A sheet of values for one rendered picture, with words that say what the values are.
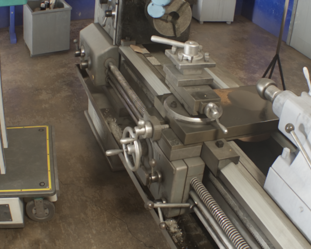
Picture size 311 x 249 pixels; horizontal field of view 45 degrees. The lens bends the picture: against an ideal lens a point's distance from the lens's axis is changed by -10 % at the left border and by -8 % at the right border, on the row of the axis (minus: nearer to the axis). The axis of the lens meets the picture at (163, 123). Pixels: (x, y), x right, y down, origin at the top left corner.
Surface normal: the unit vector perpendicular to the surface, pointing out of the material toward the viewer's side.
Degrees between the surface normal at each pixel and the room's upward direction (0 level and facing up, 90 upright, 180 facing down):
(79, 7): 90
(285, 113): 85
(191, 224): 0
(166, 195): 90
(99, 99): 0
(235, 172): 36
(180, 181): 90
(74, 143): 0
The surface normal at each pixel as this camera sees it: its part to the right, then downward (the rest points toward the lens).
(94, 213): 0.10, -0.85
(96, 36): -0.40, -0.65
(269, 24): -0.92, 0.13
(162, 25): 0.39, 0.51
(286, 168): -0.76, -0.29
